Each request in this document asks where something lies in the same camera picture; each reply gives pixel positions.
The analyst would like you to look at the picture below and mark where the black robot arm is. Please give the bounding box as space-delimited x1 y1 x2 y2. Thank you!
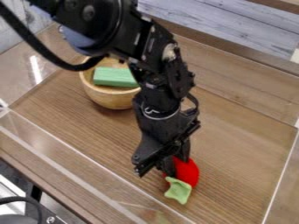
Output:
28 0 202 177

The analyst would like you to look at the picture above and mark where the red plush strawberry toy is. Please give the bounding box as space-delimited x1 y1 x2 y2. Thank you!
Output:
163 157 200 205

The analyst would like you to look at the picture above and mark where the wooden bowl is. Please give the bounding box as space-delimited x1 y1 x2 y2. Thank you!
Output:
79 58 140 110

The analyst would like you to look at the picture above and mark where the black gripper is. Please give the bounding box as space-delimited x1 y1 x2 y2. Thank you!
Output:
131 94 202 178

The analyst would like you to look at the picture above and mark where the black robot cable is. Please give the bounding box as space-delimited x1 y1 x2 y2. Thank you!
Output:
0 0 107 72

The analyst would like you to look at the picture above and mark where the green rectangular block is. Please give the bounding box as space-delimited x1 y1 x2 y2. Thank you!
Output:
93 66 139 88

